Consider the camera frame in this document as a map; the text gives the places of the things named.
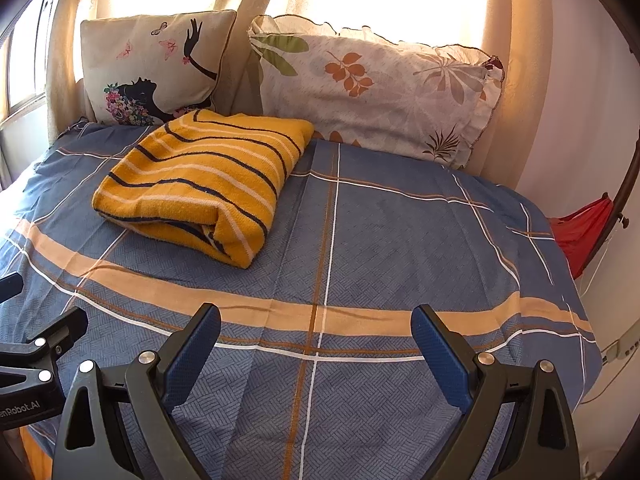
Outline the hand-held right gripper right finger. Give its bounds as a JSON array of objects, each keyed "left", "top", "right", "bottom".
[{"left": 410, "top": 304, "right": 581, "bottom": 480}]

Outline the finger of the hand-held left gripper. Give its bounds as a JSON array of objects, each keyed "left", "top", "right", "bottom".
[
  {"left": 0, "top": 272, "right": 24, "bottom": 306},
  {"left": 0, "top": 306, "right": 90, "bottom": 387}
]

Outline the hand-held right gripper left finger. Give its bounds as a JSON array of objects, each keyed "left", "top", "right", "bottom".
[{"left": 51, "top": 302, "right": 222, "bottom": 480}]

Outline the yellow striped knit sweater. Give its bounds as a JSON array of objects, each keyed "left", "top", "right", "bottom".
[{"left": 91, "top": 108, "right": 316, "bottom": 270}]

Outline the blue plaid bedsheet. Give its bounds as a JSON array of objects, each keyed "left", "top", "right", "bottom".
[{"left": 0, "top": 120, "right": 603, "bottom": 480}]

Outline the white power strip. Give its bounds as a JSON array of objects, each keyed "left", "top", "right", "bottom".
[{"left": 600, "top": 337, "right": 640, "bottom": 363}]

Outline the red cloth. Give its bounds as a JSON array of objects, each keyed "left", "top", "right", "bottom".
[{"left": 547, "top": 195, "right": 623, "bottom": 281}]

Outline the window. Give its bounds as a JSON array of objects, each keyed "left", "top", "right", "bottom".
[{"left": 0, "top": 0, "right": 66, "bottom": 126}]

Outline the dark metal rod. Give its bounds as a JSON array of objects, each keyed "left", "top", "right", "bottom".
[{"left": 575, "top": 125, "right": 640, "bottom": 281}]

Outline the leaf print pillow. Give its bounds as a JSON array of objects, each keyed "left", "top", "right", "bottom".
[{"left": 247, "top": 14, "right": 506, "bottom": 171}]

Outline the cushion with silhouette print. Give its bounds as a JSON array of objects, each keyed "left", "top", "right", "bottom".
[{"left": 80, "top": 9, "right": 238, "bottom": 127}]

